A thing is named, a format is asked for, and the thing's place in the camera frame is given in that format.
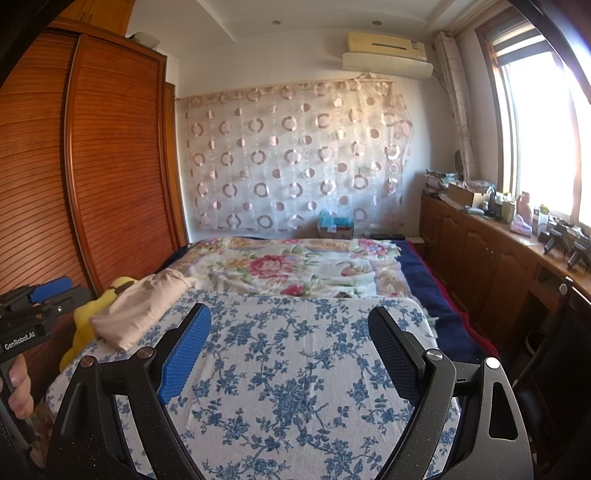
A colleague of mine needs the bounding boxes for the beige printed t-shirt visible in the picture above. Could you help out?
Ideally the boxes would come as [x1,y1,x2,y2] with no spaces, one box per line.
[89,269,197,352]

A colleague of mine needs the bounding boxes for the pink figurine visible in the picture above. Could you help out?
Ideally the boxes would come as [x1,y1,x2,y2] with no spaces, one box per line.
[510,191,533,237]

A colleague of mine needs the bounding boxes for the beige wall air conditioner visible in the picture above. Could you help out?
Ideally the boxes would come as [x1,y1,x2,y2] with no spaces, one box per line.
[346,31,428,61]

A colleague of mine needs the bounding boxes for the blue floral cloth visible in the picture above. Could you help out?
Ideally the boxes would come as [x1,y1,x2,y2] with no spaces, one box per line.
[44,288,462,480]

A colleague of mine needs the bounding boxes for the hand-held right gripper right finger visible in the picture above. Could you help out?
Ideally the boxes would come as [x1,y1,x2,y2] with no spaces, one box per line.
[368,305,525,480]

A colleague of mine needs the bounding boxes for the black handheld tool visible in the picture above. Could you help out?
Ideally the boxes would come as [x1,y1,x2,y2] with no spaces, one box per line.
[567,230,591,271]
[543,220,571,256]

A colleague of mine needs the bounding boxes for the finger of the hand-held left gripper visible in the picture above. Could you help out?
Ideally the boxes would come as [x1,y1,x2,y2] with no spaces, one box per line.
[0,276,74,309]
[28,286,95,320]

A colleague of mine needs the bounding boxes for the dark blue blanket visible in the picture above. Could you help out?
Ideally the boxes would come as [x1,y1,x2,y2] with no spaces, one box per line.
[397,239,502,365]

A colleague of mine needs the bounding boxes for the pile of papers and cloths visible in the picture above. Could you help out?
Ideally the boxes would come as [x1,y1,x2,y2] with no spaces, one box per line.
[422,168,458,195]

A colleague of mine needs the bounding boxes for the black chair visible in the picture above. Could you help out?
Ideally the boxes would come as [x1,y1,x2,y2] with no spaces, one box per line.
[508,281,591,480]

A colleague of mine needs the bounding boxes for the pink floral bedsheet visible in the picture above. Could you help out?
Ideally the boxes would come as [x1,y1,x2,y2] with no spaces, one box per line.
[168,236,416,301]

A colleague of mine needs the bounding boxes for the open cardboard box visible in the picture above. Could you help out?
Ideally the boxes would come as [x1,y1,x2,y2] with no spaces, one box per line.
[447,182,491,207]

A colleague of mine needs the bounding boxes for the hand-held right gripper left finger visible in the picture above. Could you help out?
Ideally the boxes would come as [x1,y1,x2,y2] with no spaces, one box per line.
[46,302,213,480]

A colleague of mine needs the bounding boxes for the small box with blue packets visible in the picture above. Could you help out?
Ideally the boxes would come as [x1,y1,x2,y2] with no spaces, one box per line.
[317,210,356,238]

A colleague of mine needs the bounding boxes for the wooden slatted wardrobe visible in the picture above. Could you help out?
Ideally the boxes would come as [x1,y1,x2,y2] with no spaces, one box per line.
[0,18,190,402]

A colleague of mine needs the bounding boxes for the yellow plush toy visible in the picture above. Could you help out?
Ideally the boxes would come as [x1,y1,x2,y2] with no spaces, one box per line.
[60,277,139,370]

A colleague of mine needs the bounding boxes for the long wooden cabinet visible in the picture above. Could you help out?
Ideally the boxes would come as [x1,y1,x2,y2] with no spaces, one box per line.
[418,191,591,384]

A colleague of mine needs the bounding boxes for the sheer circle-pattern curtain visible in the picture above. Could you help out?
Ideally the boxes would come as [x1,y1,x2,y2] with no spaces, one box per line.
[175,76,414,234]

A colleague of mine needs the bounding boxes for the person's left hand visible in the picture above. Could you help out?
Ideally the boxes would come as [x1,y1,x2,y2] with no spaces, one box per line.
[0,355,34,420]

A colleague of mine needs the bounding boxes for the wooden-framed window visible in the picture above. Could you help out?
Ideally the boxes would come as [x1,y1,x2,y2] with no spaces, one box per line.
[475,7,591,227]

